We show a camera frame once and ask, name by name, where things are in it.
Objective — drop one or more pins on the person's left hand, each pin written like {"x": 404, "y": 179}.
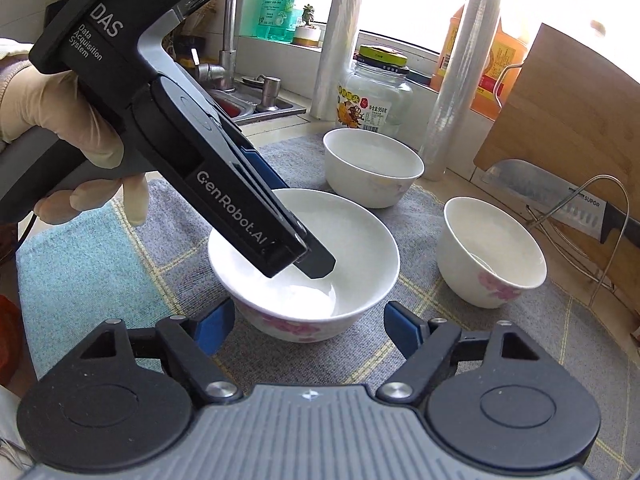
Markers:
{"x": 55, "y": 105}

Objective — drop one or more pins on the orange cooking wine bottle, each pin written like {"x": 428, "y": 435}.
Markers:
{"x": 505, "y": 70}

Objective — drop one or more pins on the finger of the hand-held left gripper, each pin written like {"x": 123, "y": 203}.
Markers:
{"x": 317, "y": 260}
{"x": 260, "y": 165}

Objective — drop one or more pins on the steel sink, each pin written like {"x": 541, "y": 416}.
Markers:
{"x": 280, "y": 105}

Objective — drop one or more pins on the white plastic bag roll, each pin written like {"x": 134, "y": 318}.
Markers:
{"x": 335, "y": 55}

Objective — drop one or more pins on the steel faucet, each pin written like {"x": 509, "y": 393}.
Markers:
{"x": 229, "y": 35}

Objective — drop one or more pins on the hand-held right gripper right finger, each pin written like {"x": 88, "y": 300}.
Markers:
{"x": 405, "y": 327}

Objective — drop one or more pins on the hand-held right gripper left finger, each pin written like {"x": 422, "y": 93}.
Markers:
{"x": 215, "y": 325}

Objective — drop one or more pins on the green dish soap bottle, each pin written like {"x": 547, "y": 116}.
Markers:
{"x": 277, "y": 5}

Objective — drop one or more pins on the grey and teal checked cloth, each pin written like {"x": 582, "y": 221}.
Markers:
{"x": 90, "y": 270}

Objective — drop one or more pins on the white bowl with pink flowers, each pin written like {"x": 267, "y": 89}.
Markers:
{"x": 350, "y": 240}
{"x": 480, "y": 280}
{"x": 370, "y": 185}

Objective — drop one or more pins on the bamboo cutting board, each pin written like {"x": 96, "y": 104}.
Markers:
{"x": 575, "y": 110}

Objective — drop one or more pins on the glass jar with green lid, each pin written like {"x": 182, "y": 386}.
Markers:
{"x": 375, "y": 100}

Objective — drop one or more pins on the steel soap dispenser pump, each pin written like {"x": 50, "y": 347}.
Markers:
{"x": 269, "y": 95}

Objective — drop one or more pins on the clear cling film roll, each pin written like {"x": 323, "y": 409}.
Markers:
{"x": 460, "y": 85}

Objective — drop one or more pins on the small potted plant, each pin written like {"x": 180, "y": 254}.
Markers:
{"x": 306, "y": 30}

